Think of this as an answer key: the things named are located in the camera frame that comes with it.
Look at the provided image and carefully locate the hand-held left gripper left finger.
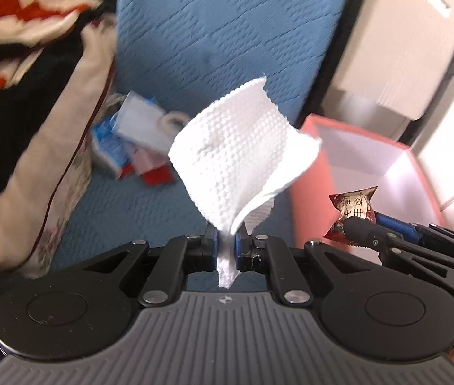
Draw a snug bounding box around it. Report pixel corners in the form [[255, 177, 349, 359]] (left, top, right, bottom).
[[83, 225, 222, 306]]

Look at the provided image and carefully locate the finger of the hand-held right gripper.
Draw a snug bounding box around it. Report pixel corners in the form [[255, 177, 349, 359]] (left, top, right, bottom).
[[373, 211, 454, 260], [344, 216, 454, 274]]

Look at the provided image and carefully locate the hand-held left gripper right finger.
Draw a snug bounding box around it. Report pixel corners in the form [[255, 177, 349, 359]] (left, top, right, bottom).
[[233, 225, 373, 306]]

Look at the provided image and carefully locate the red candy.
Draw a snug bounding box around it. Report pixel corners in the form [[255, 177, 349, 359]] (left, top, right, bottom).
[[323, 186, 379, 245]]

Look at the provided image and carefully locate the pink storage box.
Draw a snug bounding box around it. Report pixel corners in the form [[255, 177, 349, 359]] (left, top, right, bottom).
[[290, 113, 448, 249]]

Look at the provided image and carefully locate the red foil packet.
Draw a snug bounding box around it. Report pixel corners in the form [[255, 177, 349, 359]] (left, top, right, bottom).
[[141, 164, 173, 187]]

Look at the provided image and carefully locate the white paper towel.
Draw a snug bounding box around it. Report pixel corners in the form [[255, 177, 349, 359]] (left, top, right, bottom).
[[168, 74, 323, 289]]

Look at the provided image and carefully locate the blue face mask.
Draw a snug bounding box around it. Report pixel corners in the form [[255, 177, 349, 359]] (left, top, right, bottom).
[[117, 90, 189, 147]]

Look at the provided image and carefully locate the blue tissue packet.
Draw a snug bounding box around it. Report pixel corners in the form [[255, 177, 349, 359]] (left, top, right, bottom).
[[91, 112, 139, 178]]

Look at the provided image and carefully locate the beige floral pillow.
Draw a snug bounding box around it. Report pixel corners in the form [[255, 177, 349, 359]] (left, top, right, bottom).
[[0, 20, 117, 289]]

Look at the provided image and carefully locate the blue quilted bed cover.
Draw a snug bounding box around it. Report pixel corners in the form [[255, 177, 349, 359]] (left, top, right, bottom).
[[50, 0, 358, 289]]

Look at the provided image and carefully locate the red black printed blanket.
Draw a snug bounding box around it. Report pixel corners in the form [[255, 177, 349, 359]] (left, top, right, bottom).
[[0, 0, 121, 233]]

